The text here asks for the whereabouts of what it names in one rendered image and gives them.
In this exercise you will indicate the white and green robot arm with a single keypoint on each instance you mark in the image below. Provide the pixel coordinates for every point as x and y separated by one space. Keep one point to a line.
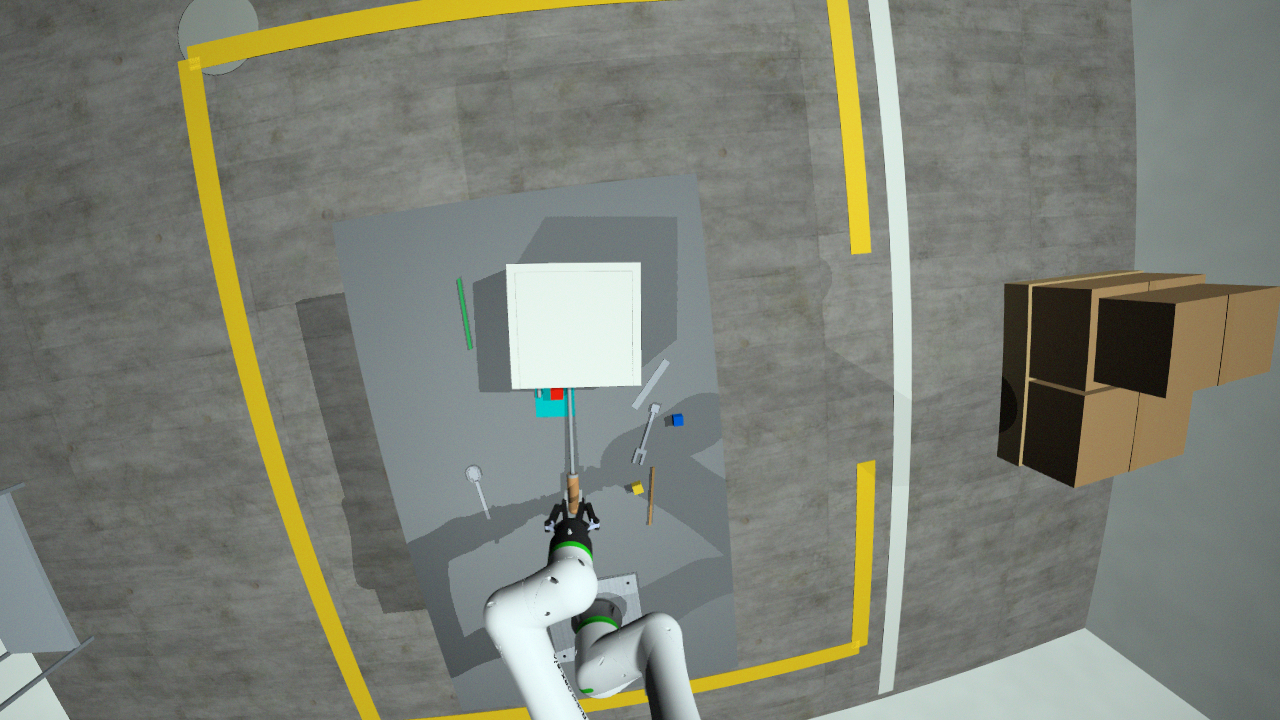
608 657

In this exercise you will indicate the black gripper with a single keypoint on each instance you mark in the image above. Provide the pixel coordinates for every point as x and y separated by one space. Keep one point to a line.
549 524

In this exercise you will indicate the teal square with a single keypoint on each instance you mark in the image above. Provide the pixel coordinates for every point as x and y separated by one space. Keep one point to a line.
545 407

